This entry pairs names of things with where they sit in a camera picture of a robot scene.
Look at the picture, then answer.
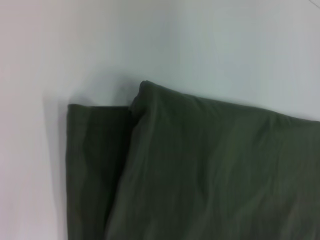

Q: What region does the dark green printed t-shirt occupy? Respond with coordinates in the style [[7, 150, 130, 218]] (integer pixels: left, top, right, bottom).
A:
[[65, 79, 320, 240]]

